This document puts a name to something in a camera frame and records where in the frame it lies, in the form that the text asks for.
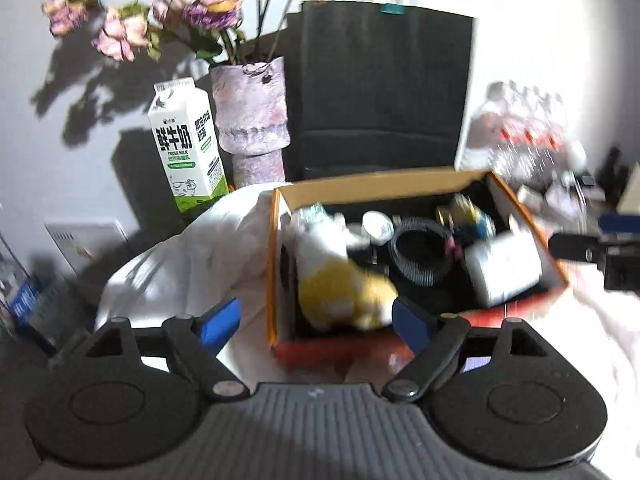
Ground white round device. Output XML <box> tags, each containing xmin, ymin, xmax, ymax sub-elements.
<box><xmin>362</xmin><ymin>210</ymin><xmax>397</xmax><ymax>247</ymax></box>

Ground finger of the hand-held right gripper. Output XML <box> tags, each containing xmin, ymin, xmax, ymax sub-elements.
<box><xmin>547</xmin><ymin>232</ymin><xmax>607</xmax><ymax>264</ymax></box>
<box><xmin>598</xmin><ymin>212</ymin><xmax>640</xmax><ymax>235</ymax></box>

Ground pack of water bottles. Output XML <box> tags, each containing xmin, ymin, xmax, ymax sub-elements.
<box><xmin>466</xmin><ymin>80</ymin><xmax>587</xmax><ymax>182</ymax></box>

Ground cream thermos bottle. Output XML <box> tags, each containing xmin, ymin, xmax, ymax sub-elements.
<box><xmin>616</xmin><ymin>160</ymin><xmax>640</xmax><ymax>215</ymax></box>

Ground white and yellow plush toy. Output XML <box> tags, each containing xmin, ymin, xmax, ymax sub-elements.
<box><xmin>289</xmin><ymin>209</ymin><xmax>402</xmax><ymax>332</ymax></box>

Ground black paper bag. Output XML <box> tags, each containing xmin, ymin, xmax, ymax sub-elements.
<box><xmin>284</xmin><ymin>0</ymin><xmax>477</xmax><ymax>182</ymax></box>

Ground white container with beads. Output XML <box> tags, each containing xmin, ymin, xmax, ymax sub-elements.
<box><xmin>464</xmin><ymin>231</ymin><xmax>544</xmax><ymax>309</ymax></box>

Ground purple textured vase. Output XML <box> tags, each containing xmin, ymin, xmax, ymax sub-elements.
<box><xmin>208</xmin><ymin>57</ymin><xmax>292</xmax><ymax>189</ymax></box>

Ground dried pink flowers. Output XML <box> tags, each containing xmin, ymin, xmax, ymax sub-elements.
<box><xmin>42</xmin><ymin>0</ymin><xmax>351</xmax><ymax>67</ymax></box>

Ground blue yellow pouch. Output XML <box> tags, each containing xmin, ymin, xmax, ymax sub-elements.
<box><xmin>434</xmin><ymin>194</ymin><xmax>497</xmax><ymax>242</ymax></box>

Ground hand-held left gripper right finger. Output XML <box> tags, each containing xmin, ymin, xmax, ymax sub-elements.
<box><xmin>382</xmin><ymin>297</ymin><xmax>546</xmax><ymax>402</ymax></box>

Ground white green milk carton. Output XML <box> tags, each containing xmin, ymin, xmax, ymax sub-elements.
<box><xmin>148</xmin><ymin>77</ymin><xmax>229</xmax><ymax>214</ymax></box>

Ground white towel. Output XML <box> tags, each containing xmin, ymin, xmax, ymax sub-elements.
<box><xmin>92</xmin><ymin>184</ymin><xmax>640</xmax><ymax>396</ymax></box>

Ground red cardboard box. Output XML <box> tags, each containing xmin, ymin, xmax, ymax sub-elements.
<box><xmin>266</xmin><ymin>167</ymin><xmax>571</xmax><ymax>373</ymax></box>

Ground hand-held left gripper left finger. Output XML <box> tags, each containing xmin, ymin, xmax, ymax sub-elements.
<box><xmin>82</xmin><ymin>297</ymin><xmax>250</xmax><ymax>402</ymax></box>

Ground braided black cable coil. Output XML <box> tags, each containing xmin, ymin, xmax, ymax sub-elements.
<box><xmin>389</xmin><ymin>217</ymin><xmax>455</xmax><ymax>287</ymax></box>

